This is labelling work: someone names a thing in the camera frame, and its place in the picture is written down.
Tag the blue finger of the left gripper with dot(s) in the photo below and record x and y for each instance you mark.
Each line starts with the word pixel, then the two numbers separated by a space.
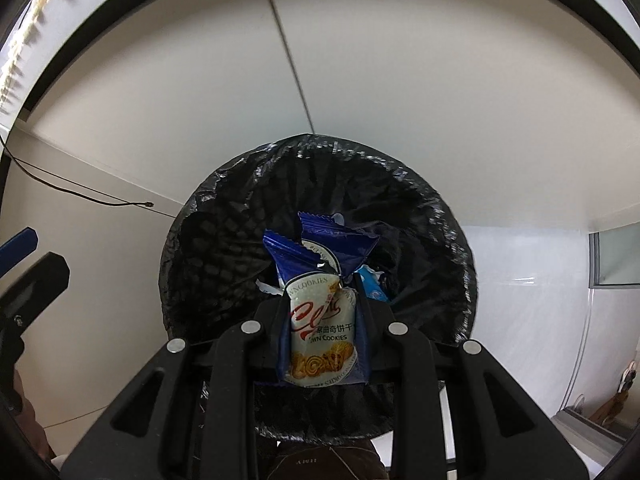
pixel 16 249

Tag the blue cookie wrapper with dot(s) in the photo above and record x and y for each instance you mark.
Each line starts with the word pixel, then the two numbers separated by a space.
pixel 324 342

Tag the blue milk carton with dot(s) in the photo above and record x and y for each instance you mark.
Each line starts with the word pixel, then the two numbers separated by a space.
pixel 371 283

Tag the black trash bin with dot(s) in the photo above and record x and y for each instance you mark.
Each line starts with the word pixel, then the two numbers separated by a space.
pixel 215 270

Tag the person's left hand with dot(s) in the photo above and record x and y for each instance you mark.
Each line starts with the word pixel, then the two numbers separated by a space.
pixel 32 429

